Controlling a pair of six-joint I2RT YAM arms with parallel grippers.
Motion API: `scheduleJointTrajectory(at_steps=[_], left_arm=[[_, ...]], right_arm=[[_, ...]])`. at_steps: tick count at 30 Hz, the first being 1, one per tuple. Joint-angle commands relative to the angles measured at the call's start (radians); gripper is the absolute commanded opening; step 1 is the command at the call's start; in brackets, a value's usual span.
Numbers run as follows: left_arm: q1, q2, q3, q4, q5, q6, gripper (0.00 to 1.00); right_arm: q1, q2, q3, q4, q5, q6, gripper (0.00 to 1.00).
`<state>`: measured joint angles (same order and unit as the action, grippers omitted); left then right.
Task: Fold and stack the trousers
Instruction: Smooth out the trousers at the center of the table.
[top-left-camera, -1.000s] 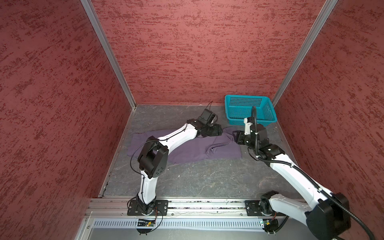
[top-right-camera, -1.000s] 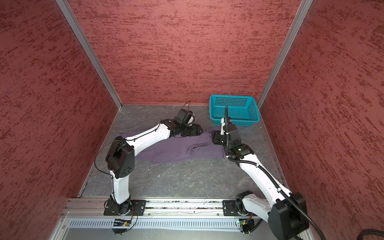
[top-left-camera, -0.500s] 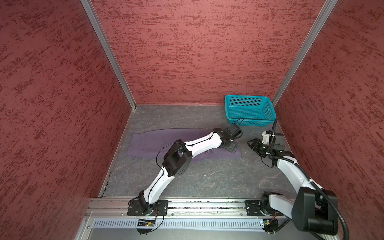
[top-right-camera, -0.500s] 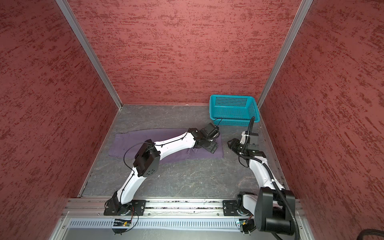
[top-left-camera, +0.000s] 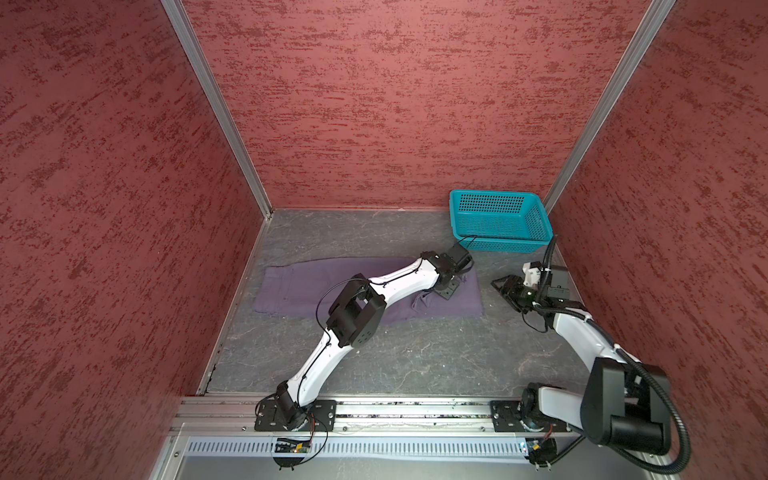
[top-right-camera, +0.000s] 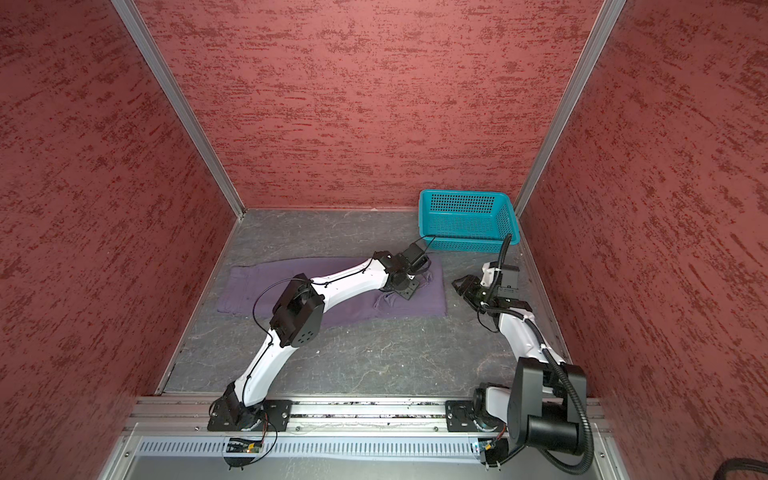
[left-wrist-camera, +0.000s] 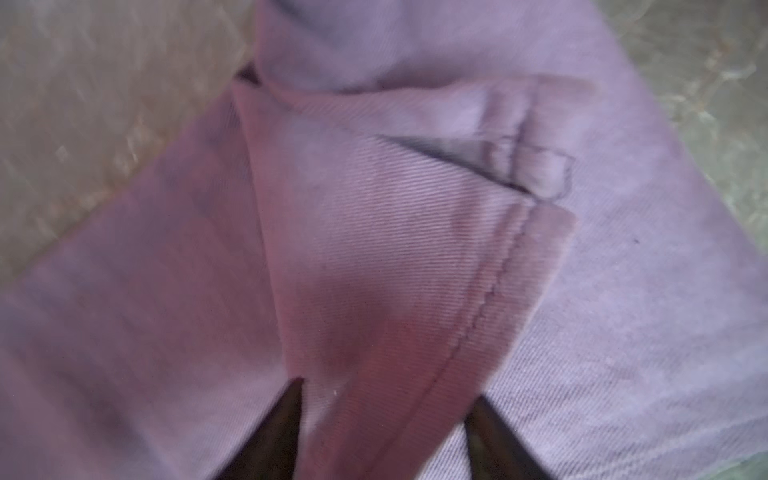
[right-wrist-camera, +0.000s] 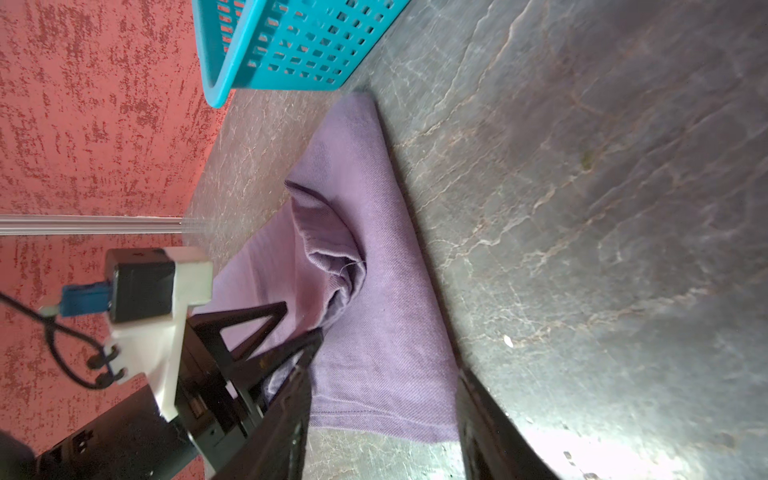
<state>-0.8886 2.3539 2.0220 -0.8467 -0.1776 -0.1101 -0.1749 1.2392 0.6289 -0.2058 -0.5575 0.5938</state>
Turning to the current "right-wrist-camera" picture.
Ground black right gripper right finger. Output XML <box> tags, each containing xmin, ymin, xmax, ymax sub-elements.
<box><xmin>456</xmin><ymin>368</ymin><xmax>557</xmax><ymax>480</ymax></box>

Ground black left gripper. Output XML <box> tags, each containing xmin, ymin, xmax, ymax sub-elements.
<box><xmin>175</xmin><ymin>302</ymin><xmax>324</xmax><ymax>471</ymax></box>

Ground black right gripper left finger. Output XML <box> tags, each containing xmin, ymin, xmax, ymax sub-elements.
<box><xmin>215</xmin><ymin>367</ymin><xmax>312</xmax><ymax>479</ymax></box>

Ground purple trousers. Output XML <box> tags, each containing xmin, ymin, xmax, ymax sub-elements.
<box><xmin>204</xmin><ymin>93</ymin><xmax>458</xmax><ymax>443</ymax></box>

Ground teal plastic basket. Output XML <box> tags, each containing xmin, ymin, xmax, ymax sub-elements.
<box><xmin>192</xmin><ymin>0</ymin><xmax>407</xmax><ymax>108</ymax></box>

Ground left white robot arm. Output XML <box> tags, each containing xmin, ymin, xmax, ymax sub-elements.
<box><xmin>1</xmin><ymin>302</ymin><xmax>323</xmax><ymax>479</ymax></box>

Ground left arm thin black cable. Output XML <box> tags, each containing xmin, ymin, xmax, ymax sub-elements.
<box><xmin>0</xmin><ymin>290</ymin><xmax>127</xmax><ymax>391</ymax></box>

